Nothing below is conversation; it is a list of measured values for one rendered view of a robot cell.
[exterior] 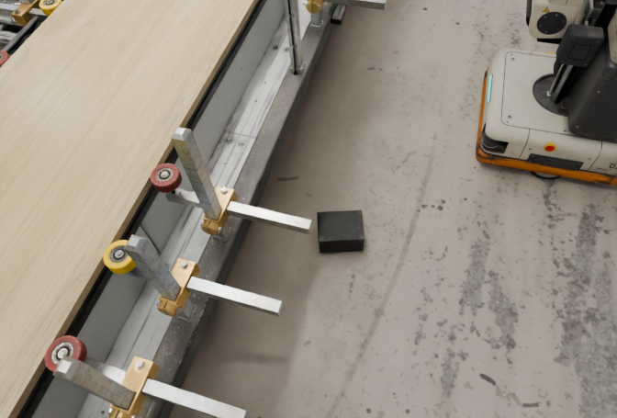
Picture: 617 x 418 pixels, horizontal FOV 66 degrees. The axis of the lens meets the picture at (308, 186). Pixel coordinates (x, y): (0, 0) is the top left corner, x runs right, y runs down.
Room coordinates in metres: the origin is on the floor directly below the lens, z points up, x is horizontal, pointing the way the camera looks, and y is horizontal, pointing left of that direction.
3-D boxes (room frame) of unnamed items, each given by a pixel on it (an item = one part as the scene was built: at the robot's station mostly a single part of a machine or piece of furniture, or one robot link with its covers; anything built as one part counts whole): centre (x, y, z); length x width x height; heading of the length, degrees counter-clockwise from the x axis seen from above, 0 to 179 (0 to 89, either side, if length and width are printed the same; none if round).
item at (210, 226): (0.73, 0.26, 0.80); 0.14 x 0.06 x 0.05; 159
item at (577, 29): (1.53, -1.06, 0.68); 0.28 x 0.27 x 0.25; 160
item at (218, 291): (0.50, 0.30, 0.83); 0.43 x 0.03 x 0.04; 69
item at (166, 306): (0.50, 0.35, 0.83); 0.14 x 0.06 x 0.05; 159
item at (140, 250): (0.48, 0.36, 0.88); 0.04 x 0.04 x 0.48; 69
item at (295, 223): (0.73, 0.21, 0.80); 0.43 x 0.03 x 0.04; 69
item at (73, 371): (0.24, 0.45, 0.88); 0.04 x 0.04 x 0.48; 69
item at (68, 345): (0.34, 0.57, 0.85); 0.08 x 0.08 x 0.11
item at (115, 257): (0.57, 0.48, 0.85); 0.08 x 0.08 x 0.11
